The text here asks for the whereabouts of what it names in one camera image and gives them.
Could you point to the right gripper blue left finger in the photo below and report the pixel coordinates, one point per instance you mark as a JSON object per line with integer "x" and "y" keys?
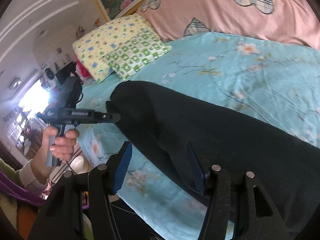
{"x": 119, "y": 165}

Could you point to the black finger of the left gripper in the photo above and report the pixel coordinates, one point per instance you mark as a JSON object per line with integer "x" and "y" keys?
{"x": 107, "y": 117}

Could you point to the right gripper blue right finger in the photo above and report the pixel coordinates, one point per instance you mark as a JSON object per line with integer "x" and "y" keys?
{"x": 199, "y": 175}

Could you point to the black knit pants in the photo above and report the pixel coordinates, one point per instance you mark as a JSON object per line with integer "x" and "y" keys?
{"x": 261, "y": 178}

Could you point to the person's left forearm sleeve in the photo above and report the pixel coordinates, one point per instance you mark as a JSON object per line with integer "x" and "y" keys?
{"x": 21, "y": 185}

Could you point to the person's left hand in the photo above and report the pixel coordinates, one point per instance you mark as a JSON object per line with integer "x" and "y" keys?
{"x": 61, "y": 147}

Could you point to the green white checkered pillow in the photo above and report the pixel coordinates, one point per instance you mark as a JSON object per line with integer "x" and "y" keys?
{"x": 136, "y": 53}

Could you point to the yellow cartoon print pillow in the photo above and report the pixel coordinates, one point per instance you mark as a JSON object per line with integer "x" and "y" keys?
{"x": 92, "y": 48}

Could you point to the turquoise floral bed sheet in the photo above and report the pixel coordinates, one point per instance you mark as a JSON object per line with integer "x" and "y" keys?
{"x": 273, "y": 82}

